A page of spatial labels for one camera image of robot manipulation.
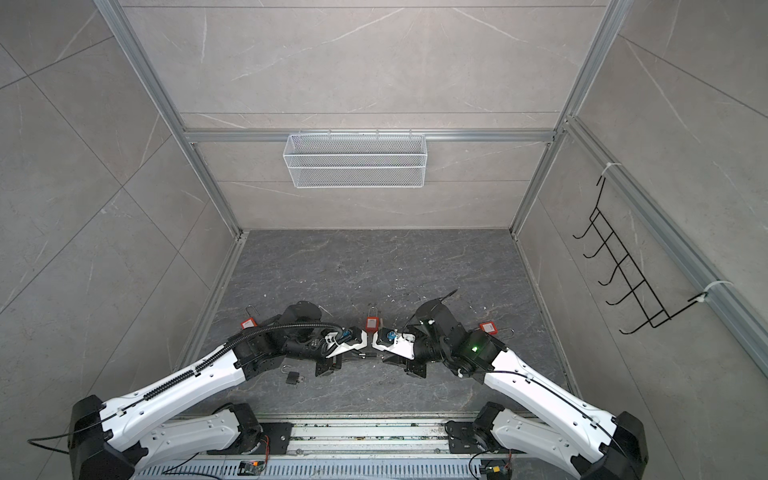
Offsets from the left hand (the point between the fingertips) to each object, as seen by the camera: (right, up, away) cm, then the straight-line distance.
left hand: (360, 346), depth 70 cm
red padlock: (+2, 0, +23) cm, 23 cm away
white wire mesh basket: (-5, +54, +30) cm, 62 cm away
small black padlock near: (-21, -13, +13) cm, 28 cm away
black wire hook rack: (+62, +14, -7) cm, 64 cm away
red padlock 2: (-37, +1, +22) cm, 43 cm away
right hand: (+7, -1, +1) cm, 7 cm away
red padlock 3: (+38, -1, +21) cm, 43 cm away
